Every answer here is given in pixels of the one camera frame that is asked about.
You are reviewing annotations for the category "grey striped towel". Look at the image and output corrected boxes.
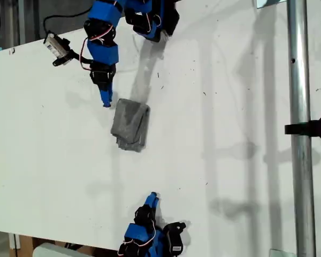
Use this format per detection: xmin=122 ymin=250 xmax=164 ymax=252
xmin=110 ymin=98 xmax=151 ymax=153

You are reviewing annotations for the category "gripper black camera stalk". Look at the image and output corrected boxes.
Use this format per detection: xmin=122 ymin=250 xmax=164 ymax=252
xmin=162 ymin=221 xmax=187 ymax=236
xmin=52 ymin=49 xmax=93 ymax=67

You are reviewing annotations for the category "camera black cable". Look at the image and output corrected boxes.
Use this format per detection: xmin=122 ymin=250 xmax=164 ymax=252
xmin=42 ymin=9 xmax=93 ymax=37

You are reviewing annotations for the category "steel post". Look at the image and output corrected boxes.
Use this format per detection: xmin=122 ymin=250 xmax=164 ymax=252
xmin=286 ymin=0 xmax=317 ymax=257

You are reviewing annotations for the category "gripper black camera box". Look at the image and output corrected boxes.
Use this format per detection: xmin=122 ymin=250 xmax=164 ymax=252
xmin=167 ymin=230 xmax=185 ymax=255
xmin=43 ymin=31 xmax=70 ymax=61

